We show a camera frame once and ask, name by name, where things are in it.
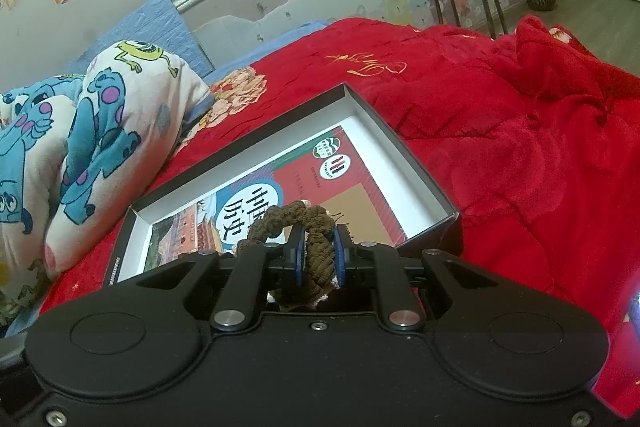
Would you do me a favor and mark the illustrated book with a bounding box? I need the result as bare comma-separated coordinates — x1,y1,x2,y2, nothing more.
145,124,408,265

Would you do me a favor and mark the red printed blanket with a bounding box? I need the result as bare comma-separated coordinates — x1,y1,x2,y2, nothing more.
40,14,640,403

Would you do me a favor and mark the blue pillow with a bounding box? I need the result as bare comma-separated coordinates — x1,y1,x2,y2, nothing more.
62,0,216,80

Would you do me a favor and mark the brown crocheted scrunchie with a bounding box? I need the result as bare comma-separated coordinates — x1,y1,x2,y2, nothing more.
235,202,352,310

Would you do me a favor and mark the cartoon monster printed quilt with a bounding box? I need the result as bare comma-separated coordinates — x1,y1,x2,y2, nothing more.
0,39,213,328

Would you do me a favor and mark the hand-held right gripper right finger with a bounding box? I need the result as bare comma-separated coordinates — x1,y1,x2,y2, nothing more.
334,224,496,330

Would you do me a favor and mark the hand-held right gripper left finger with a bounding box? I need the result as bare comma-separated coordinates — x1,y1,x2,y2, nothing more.
135,225,307,333

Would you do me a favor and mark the black shallow cardboard box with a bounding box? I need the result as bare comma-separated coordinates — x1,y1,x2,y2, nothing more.
102,82,463,293

